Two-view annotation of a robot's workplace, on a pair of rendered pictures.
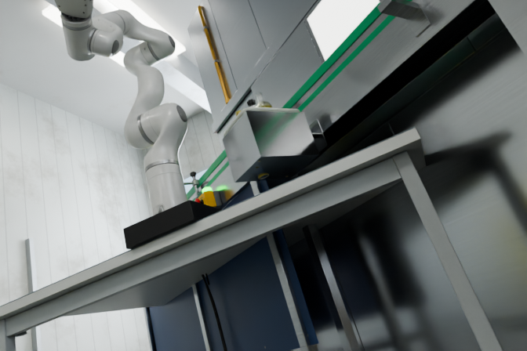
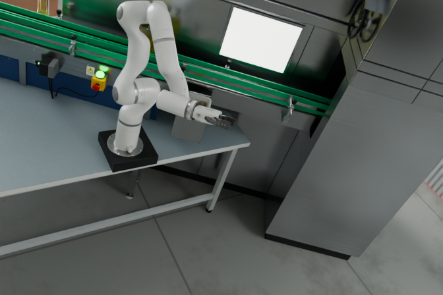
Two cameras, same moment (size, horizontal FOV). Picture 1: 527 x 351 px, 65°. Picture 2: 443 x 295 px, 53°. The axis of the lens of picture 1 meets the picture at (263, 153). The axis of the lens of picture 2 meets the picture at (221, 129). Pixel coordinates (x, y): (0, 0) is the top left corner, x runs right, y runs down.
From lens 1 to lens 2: 261 cm
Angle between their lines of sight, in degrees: 83
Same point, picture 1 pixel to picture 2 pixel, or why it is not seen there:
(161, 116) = (153, 99)
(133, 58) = (136, 26)
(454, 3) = (295, 124)
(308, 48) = (219, 22)
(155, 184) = (132, 135)
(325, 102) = (221, 95)
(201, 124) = not seen: outside the picture
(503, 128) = (262, 128)
